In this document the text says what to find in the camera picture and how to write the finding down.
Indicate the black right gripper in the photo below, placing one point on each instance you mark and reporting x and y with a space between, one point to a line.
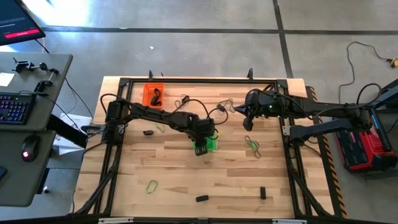
267 104

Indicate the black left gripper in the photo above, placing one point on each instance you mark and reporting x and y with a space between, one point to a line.
202 130

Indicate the green rubber band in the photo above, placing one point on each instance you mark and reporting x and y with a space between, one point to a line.
147 190
158 127
252 144

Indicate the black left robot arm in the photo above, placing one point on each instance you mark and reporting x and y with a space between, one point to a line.
161 116

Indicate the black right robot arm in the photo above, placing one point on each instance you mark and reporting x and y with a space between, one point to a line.
320 107

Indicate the thin olive rubber band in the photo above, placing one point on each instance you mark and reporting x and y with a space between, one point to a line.
258 155
234 107
176 104

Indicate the green plastic basket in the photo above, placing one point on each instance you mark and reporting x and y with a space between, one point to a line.
213 144

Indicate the black table edge clamp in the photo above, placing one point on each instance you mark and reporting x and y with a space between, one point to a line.
151 75
250 74

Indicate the orange plastic basket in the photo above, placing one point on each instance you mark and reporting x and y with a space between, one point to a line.
147 90

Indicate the yellow black hazard strip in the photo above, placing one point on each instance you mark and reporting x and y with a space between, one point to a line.
334 174

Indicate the red and black toolbox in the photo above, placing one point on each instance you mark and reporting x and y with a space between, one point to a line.
357 152

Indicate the white paper sheets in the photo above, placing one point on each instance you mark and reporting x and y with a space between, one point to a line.
74 119

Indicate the black desk leg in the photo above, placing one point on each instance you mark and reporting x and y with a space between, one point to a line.
66 130

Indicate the black equipment stand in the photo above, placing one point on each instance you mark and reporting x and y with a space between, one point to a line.
390 91

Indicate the black desk clamp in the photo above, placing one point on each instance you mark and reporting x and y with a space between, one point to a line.
23 65
43 84

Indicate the black computer mouse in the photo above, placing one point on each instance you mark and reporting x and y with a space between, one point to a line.
29 147

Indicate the grey desk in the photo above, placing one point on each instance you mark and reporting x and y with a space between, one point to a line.
18 186

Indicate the black backlit keyboard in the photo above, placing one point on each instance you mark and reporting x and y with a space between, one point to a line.
15 107

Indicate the white paper note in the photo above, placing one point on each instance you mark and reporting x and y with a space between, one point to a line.
5 79

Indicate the black computer monitor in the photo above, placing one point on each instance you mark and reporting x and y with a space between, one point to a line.
17 18

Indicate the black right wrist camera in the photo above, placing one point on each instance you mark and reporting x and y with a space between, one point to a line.
256 96

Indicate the black aluminium table frame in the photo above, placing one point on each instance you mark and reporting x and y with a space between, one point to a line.
202 80

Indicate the white metal bracket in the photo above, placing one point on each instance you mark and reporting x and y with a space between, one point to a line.
115 220
289 221

